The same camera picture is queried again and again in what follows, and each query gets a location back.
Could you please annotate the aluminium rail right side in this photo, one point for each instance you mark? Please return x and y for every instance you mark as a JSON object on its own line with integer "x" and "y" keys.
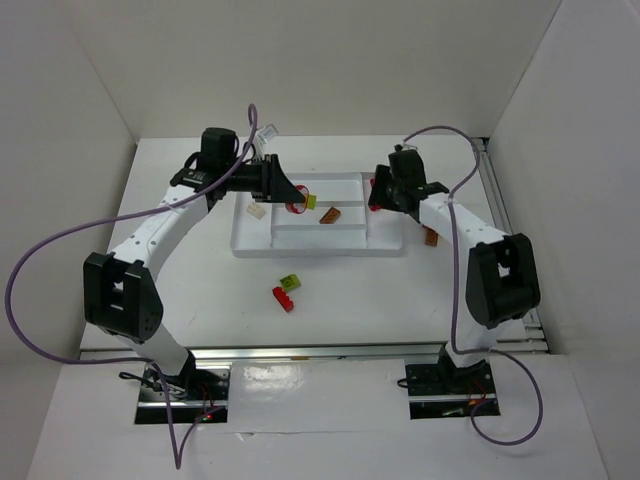
{"x": 525, "y": 335}

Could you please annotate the aluminium rail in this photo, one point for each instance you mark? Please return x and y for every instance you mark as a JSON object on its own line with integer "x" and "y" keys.
{"x": 322, "y": 352}
{"x": 525, "y": 335}

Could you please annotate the white compartment tray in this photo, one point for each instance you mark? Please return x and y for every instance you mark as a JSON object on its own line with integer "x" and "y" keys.
{"x": 358, "y": 232}

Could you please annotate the white lego brick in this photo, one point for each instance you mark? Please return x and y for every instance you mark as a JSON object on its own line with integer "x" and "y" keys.
{"x": 256, "y": 210}

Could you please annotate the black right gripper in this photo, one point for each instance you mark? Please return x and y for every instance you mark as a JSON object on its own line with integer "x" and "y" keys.
{"x": 377, "y": 192}

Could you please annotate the aluminium rail front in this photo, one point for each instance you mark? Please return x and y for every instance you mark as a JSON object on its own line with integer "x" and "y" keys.
{"x": 322, "y": 352}

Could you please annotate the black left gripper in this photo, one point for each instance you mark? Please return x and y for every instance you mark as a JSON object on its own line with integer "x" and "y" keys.
{"x": 270, "y": 178}

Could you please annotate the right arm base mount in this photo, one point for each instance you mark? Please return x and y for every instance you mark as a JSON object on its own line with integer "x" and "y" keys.
{"x": 434, "y": 395}

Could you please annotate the red arch lego brick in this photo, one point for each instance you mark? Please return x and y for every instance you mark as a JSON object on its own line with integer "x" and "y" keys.
{"x": 300, "y": 204}

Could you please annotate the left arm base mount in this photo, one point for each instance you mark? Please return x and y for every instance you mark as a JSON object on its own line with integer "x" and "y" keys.
{"x": 207, "y": 399}

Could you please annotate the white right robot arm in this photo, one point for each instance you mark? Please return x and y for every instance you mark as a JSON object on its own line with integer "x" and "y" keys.
{"x": 495, "y": 278}

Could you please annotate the brown lego plate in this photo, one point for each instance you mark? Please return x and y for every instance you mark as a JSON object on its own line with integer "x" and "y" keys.
{"x": 330, "y": 216}
{"x": 431, "y": 239}

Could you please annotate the green lego brick on table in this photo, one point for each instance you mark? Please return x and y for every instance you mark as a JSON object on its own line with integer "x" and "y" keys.
{"x": 290, "y": 282}

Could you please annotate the red lego brick on table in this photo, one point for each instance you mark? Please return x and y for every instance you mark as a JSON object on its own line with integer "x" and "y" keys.
{"x": 283, "y": 299}

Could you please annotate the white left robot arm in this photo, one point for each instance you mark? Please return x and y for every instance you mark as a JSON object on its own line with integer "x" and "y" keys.
{"x": 120, "y": 295}

